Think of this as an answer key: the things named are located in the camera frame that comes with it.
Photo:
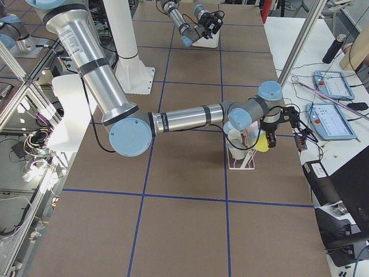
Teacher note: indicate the light blue cup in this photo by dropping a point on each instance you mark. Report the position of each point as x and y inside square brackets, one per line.
[227, 127]

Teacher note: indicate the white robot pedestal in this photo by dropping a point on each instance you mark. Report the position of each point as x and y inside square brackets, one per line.
[132, 74]

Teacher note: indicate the yellow cup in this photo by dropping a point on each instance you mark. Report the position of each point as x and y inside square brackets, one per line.
[262, 143]

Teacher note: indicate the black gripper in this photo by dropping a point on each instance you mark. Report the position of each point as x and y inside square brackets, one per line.
[206, 19]
[268, 127]

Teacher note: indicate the metal grabber rod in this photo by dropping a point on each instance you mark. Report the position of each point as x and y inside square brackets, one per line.
[295, 79]

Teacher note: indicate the black water bottle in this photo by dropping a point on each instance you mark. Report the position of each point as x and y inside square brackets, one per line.
[334, 48]

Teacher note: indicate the far teach pendant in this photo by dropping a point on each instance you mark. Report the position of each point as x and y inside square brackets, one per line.
[333, 84]

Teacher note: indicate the black computer monitor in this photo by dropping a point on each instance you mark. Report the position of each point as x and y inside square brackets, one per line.
[342, 210]

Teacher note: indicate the right orange usb hub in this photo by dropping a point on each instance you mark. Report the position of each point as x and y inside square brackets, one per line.
[300, 141]

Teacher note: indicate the aluminium frame post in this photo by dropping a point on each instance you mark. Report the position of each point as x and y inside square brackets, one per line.
[301, 39]

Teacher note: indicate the near teach pendant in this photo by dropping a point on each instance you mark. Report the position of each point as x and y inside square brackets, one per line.
[329, 122]

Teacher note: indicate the white wire cup rack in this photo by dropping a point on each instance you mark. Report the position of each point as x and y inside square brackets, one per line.
[248, 162]

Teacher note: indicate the black labelled box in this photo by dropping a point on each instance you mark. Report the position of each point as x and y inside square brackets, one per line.
[318, 173]

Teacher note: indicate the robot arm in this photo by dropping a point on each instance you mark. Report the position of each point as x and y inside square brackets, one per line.
[161, 83]
[184, 20]

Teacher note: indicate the teach pendant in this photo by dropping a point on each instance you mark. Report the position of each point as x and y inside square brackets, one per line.
[333, 84]
[329, 122]

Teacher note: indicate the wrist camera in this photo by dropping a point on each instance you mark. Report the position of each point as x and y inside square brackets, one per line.
[271, 139]

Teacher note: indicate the cream white cup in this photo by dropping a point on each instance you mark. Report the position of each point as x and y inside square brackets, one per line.
[235, 139]

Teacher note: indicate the cream plastic tray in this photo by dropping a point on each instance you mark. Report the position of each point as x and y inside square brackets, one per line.
[208, 43]

